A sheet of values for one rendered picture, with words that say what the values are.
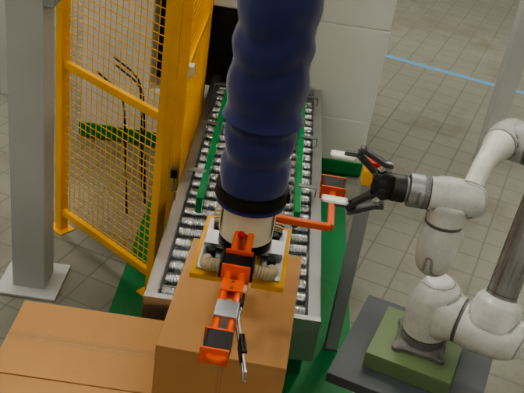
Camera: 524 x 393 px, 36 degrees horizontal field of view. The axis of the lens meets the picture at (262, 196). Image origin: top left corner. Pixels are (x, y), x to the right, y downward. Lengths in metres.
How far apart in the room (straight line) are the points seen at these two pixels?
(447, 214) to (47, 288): 2.52
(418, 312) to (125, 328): 1.11
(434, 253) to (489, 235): 3.09
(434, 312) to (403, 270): 1.99
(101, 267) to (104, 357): 1.40
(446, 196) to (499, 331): 0.71
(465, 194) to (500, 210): 3.46
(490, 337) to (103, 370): 1.33
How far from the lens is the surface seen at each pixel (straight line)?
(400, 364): 2.81
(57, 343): 3.11
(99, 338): 3.13
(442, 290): 2.74
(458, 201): 2.16
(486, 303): 2.72
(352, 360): 2.87
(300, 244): 3.81
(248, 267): 2.30
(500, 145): 2.55
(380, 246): 4.88
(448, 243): 2.21
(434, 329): 2.78
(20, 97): 3.70
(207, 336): 2.07
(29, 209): 3.97
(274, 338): 2.58
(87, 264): 4.41
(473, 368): 3.00
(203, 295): 2.71
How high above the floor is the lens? 2.61
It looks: 30 degrees down
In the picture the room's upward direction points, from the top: 9 degrees clockwise
